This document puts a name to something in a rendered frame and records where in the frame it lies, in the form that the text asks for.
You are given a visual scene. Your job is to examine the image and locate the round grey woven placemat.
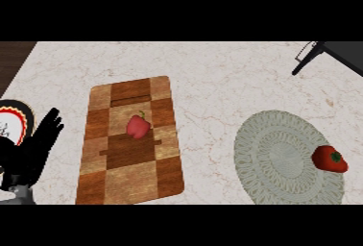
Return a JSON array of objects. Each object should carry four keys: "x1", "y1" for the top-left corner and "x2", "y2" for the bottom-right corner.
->
[{"x1": 233, "y1": 110, "x2": 345, "y2": 206}]

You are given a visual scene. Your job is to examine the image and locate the brown checkered cutting board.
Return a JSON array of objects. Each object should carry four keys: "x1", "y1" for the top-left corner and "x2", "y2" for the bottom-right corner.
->
[{"x1": 74, "y1": 75, "x2": 186, "y2": 206}]

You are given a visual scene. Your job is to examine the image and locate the black wire tiered shelf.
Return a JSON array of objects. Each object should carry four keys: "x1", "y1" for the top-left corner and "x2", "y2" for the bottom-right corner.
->
[{"x1": 290, "y1": 41, "x2": 363, "y2": 78}]

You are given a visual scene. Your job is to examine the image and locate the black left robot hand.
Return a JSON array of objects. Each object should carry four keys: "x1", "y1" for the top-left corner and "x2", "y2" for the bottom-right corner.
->
[{"x1": 0, "y1": 107, "x2": 65, "y2": 192}]

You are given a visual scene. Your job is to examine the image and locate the decorated plate with dark rim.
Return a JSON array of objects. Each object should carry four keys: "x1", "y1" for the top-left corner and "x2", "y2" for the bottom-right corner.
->
[{"x1": 0, "y1": 99, "x2": 37, "y2": 147}]

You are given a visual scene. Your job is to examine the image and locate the red bell pepper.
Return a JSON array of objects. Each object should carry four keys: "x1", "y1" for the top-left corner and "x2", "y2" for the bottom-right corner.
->
[{"x1": 125, "y1": 110, "x2": 153, "y2": 140}]

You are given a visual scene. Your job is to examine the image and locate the red squash with green stem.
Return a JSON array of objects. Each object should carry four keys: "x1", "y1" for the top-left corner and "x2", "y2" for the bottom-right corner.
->
[{"x1": 310, "y1": 144, "x2": 349, "y2": 174}]

